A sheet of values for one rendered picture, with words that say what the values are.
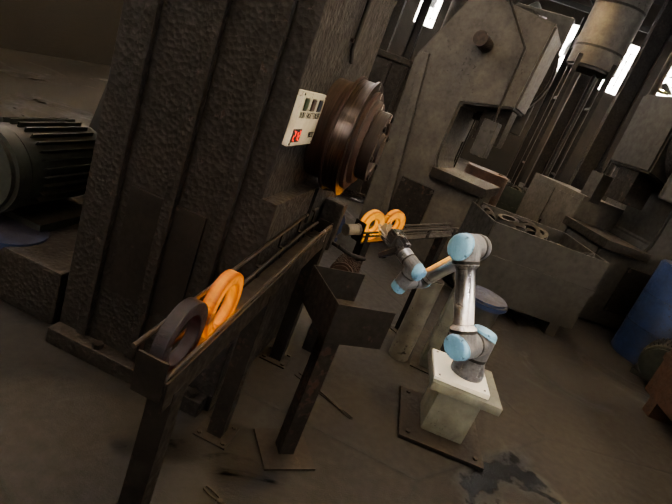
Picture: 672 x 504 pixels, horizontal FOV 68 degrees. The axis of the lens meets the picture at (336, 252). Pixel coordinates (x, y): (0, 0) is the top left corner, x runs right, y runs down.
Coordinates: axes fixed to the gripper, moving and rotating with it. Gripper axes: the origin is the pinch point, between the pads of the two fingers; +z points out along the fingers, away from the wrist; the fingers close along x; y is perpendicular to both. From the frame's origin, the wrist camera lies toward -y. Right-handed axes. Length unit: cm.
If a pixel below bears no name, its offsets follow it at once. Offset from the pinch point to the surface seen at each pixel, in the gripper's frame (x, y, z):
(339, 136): 65, 45, -6
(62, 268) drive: 128, -56, 22
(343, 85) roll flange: 59, 56, 12
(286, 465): 74, -48, -82
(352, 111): 62, 54, -2
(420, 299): -34, -25, -28
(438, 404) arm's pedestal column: -1, -31, -83
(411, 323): -34, -39, -33
